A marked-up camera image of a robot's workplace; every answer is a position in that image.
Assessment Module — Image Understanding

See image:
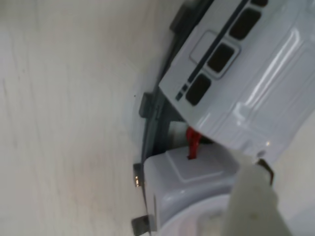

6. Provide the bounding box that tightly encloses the red train coupler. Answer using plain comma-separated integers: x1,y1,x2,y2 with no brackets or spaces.
185,126,202,160

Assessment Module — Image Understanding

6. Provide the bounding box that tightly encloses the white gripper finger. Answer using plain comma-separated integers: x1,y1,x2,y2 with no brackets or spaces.
226,157,293,236

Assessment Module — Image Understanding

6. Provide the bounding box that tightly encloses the white Shinkansen car with windows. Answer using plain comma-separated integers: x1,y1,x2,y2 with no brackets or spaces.
158,0,315,168

